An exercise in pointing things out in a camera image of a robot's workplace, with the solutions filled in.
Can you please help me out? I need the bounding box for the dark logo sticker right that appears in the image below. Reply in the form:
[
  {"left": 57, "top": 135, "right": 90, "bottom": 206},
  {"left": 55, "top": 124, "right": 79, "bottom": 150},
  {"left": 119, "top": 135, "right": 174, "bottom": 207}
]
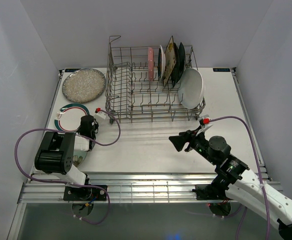
[{"left": 212, "top": 67, "right": 231, "bottom": 73}]

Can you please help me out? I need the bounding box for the mint green flower plate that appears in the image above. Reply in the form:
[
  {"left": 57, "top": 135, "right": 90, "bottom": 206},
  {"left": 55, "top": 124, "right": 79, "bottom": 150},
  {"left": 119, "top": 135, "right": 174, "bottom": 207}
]
[{"left": 72, "top": 150, "right": 88, "bottom": 167}]

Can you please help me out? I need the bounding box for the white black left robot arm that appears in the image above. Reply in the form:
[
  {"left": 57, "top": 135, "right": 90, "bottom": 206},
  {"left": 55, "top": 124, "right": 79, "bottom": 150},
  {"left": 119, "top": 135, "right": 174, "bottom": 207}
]
[{"left": 34, "top": 114, "right": 99, "bottom": 200}]

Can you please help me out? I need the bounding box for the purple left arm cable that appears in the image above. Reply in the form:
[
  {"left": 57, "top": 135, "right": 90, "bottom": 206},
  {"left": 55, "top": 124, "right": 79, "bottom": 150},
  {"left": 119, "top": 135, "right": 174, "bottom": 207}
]
[{"left": 14, "top": 111, "right": 122, "bottom": 225}]

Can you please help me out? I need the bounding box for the black floral square plate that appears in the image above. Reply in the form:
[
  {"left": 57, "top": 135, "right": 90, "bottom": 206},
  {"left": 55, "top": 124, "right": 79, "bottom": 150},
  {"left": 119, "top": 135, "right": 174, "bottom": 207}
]
[{"left": 171, "top": 43, "right": 180, "bottom": 88}]

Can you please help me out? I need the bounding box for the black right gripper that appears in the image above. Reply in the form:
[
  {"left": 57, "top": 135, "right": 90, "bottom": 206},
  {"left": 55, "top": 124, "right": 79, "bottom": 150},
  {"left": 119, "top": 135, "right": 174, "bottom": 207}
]
[{"left": 168, "top": 126, "right": 218, "bottom": 166}]

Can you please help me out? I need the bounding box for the grey wire dish rack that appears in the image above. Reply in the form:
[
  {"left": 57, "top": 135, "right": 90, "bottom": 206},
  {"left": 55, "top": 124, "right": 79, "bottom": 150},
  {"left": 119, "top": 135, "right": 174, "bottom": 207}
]
[{"left": 105, "top": 35, "right": 206, "bottom": 124}]

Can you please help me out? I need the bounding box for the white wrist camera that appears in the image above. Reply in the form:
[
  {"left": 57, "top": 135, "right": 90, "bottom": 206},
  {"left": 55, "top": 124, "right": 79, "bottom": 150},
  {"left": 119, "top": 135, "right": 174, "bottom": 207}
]
[
  {"left": 94, "top": 107, "right": 108, "bottom": 121},
  {"left": 195, "top": 114, "right": 213, "bottom": 136}
]

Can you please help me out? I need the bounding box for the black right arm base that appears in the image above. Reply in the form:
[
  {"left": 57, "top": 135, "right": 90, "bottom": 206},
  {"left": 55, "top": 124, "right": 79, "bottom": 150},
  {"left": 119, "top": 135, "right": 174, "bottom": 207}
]
[{"left": 191, "top": 184, "right": 228, "bottom": 201}]

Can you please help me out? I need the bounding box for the dark logo sticker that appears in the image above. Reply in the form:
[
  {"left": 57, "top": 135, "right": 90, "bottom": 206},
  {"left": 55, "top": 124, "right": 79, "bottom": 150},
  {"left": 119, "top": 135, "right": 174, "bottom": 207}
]
[
  {"left": 212, "top": 67, "right": 231, "bottom": 73},
  {"left": 64, "top": 68, "right": 81, "bottom": 73}
]

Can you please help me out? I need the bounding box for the white oval plate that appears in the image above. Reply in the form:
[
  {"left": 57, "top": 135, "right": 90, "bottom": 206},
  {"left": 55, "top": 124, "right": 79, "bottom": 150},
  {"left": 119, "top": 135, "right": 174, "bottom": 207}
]
[{"left": 178, "top": 68, "right": 205, "bottom": 109}]

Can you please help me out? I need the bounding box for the dark logo sticker left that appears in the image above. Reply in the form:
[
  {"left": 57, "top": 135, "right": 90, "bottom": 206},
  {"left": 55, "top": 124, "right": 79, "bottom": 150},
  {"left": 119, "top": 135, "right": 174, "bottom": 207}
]
[{"left": 64, "top": 68, "right": 81, "bottom": 73}]

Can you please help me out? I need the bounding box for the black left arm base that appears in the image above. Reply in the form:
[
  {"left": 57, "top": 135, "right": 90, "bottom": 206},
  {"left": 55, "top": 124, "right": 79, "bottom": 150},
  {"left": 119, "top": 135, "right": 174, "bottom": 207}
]
[{"left": 63, "top": 186, "right": 107, "bottom": 202}]

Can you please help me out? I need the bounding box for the cream floral square plate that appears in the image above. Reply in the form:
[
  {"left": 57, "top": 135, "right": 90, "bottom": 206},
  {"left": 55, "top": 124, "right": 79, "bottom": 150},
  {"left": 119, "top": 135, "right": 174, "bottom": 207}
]
[{"left": 163, "top": 36, "right": 176, "bottom": 86}]

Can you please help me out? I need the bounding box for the pink dotted scalloped plate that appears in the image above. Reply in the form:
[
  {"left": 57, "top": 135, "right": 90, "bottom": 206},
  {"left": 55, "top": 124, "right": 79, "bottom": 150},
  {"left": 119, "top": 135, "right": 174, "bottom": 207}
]
[{"left": 147, "top": 47, "right": 154, "bottom": 82}]

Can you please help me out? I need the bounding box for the white plate steam logo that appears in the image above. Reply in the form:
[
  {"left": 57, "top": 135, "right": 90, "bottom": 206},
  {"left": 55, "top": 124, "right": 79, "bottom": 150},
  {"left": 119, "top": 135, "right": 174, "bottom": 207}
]
[{"left": 157, "top": 45, "right": 166, "bottom": 81}]

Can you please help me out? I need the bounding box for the speckled brown round plate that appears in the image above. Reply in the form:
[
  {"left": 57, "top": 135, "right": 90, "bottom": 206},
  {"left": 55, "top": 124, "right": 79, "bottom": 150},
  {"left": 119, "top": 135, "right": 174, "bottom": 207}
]
[{"left": 61, "top": 68, "right": 106, "bottom": 104}]

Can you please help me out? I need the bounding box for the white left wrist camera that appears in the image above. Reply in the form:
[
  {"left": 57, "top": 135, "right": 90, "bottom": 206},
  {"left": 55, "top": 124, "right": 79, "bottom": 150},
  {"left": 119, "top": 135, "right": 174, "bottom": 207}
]
[{"left": 94, "top": 107, "right": 108, "bottom": 121}]

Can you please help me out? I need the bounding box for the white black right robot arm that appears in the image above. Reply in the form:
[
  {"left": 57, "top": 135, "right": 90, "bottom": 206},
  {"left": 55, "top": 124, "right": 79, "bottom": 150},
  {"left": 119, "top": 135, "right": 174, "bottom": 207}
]
[{"left": 168, "top": 130, "right": 292, "bottom": 240}]

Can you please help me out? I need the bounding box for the white plate green red rim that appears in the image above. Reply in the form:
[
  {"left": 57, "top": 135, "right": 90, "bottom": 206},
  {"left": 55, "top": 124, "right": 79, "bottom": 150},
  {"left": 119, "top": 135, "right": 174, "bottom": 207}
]
[{"left": 54, "top": 103, "right": 90, "bottom": 133}]

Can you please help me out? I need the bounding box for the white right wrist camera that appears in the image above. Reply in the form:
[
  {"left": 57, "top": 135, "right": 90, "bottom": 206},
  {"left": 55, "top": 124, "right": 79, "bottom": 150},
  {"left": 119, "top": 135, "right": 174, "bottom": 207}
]
[{"left": 195, "top": 114, "right": 213, "bottom": 136}]

